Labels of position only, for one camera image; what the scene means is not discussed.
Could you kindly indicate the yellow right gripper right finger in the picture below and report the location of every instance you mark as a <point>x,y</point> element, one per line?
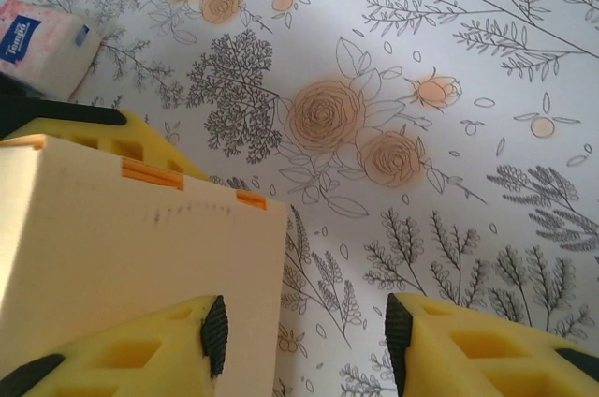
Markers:
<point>468,355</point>

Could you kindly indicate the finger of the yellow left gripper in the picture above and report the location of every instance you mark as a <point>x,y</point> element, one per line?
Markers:
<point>154,144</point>

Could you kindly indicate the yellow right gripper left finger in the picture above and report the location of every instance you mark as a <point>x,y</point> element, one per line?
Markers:
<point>117,359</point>

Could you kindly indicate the orange paper box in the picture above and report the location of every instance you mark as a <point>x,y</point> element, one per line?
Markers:
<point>140,252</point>

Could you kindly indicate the pink tissue pack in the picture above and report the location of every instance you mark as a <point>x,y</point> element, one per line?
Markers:
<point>42,46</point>

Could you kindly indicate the floral tablecloth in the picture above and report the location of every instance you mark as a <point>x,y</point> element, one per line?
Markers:
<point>398,88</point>

